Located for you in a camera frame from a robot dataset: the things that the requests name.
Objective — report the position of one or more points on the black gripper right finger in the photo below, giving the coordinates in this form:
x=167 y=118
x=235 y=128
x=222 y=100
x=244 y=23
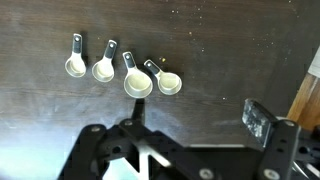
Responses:
x=283 y=150

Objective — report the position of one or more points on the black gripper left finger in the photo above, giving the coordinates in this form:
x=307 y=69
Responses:
x=100 y=156

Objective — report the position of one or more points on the largest steel measuring cup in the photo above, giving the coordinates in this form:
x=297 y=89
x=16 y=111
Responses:
x=137 y=83

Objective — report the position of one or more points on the half-cup steel measuring cup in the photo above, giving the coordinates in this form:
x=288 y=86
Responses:
x=169 y=82

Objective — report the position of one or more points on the yellow food crumb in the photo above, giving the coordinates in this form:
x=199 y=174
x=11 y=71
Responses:
x=162 y=60

